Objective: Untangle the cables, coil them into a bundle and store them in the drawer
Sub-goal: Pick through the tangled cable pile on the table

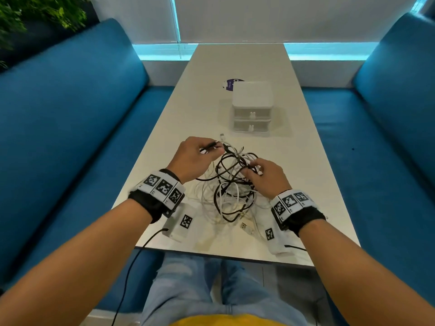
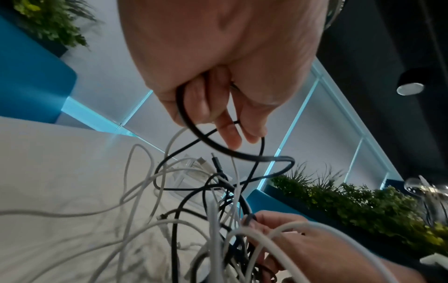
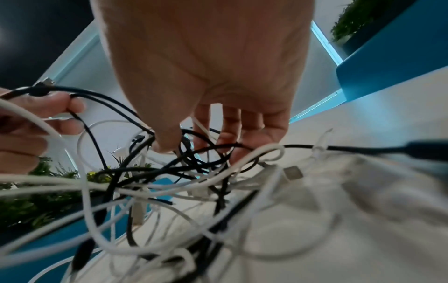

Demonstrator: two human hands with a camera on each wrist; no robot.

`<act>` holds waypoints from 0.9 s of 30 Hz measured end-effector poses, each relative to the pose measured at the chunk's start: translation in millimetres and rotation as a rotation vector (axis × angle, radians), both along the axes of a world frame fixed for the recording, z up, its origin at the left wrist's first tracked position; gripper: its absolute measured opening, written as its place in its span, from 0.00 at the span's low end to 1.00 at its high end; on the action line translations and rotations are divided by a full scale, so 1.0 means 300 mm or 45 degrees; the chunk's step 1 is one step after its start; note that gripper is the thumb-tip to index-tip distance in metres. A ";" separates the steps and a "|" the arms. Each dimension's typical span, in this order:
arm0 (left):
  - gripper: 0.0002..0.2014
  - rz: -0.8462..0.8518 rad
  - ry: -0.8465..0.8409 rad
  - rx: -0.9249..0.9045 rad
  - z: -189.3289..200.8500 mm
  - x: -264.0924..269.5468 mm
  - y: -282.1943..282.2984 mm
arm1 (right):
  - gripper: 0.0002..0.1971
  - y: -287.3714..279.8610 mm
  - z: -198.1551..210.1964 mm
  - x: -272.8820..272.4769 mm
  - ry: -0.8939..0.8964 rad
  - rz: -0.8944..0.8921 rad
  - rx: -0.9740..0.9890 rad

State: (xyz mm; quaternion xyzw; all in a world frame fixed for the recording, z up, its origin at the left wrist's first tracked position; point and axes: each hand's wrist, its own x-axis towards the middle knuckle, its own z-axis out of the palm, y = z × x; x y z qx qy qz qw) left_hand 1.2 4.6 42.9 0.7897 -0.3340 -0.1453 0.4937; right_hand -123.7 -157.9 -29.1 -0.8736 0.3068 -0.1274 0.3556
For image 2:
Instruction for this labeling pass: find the person's left hand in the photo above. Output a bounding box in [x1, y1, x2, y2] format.
[117, 0, 329, 151]

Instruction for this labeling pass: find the person's right hand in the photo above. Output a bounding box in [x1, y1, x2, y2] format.
[245, 210, 398, 283]

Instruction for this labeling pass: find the looped black cable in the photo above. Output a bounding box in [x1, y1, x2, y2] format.
[153, 83, 296, 192]

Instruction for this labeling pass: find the tangle of white cables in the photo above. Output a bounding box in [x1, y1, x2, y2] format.
[0, 125, 280, 283]

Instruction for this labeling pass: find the thin black cable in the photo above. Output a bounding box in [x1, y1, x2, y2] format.
[206, 135, 266, 219]

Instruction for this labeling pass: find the person's right forearm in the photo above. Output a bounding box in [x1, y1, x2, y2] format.
[378, 255, 433, 283]

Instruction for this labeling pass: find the dark long planter box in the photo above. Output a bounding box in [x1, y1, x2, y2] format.
[262, 183, 448, 277]

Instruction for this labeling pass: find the long green plant hedge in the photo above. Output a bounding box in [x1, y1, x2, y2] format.
[271, 163, 448, 256]

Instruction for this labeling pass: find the white charger adapter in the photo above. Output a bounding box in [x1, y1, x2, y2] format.
[164, 154, 224, 207]

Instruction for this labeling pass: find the small green potted plant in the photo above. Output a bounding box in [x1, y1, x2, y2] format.
[12, 0, 100, 53]

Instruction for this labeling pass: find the black round pendant lamp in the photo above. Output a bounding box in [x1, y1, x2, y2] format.
[396, 68, 437, 96]

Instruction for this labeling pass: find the dark grey braided cable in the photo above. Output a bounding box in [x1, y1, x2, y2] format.
[157, 207, 279, 283]

